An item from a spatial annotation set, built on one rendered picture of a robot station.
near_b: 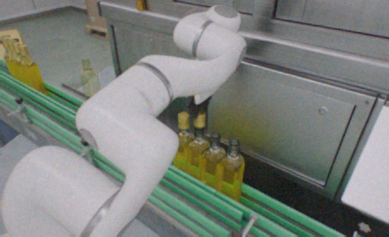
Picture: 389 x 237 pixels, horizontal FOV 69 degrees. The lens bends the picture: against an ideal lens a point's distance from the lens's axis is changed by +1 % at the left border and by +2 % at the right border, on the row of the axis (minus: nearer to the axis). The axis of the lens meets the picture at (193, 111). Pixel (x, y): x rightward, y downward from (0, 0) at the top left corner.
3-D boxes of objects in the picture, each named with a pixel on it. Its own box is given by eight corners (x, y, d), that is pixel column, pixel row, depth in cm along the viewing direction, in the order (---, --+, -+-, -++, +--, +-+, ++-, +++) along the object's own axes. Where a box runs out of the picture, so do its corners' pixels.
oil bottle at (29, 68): (49, 97, 146) (31, 45, 130) (38, 102, 142) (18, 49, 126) (42, 94, 149) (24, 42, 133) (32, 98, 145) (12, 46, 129)
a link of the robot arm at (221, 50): (128, 93, 49) (193, 39, 62) (189, 130, 46) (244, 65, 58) (126, 55, 43) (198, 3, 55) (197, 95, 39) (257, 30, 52)
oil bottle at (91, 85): (105, 108, 138) (95, 58, 123) (96, 113, 134) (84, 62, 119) (97, 104, 140) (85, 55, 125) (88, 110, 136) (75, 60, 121)
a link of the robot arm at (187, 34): (215, 37, 49) (171, 16, 51) (202, 83, 56) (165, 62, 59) (249, 11, 59) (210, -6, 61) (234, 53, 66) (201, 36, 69)
